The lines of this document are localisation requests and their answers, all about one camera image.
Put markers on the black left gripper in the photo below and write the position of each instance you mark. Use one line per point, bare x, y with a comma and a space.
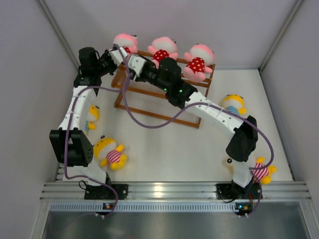
106, 55

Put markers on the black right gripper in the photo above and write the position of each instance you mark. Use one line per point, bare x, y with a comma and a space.
139, 78

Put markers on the pink red-dotted toy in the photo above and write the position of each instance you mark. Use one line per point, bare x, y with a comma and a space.
161, 48
128, 41
198, 58

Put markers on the yellow blue-striped toy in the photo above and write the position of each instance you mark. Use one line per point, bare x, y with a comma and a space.
234, 104
93, 116

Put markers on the yellow pink-striped toy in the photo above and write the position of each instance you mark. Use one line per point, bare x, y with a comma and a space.
263, 175
108, 153

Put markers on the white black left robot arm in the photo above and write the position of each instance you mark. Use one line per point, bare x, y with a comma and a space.
69, 141

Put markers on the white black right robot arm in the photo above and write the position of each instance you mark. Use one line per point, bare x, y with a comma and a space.
242, 133

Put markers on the brown wooden shelf rack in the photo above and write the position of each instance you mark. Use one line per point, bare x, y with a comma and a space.
148, 100

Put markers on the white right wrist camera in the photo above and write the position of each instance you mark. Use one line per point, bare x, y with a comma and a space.
136, 64

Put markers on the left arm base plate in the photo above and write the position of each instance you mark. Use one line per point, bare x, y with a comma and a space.
104, 193

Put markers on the perforated grey cable duct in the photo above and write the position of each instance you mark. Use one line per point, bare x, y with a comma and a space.
99, 207

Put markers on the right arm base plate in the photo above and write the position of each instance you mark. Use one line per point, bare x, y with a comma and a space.
231, 191

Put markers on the aluminium front rail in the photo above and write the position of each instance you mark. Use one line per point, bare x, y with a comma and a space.
195, 191

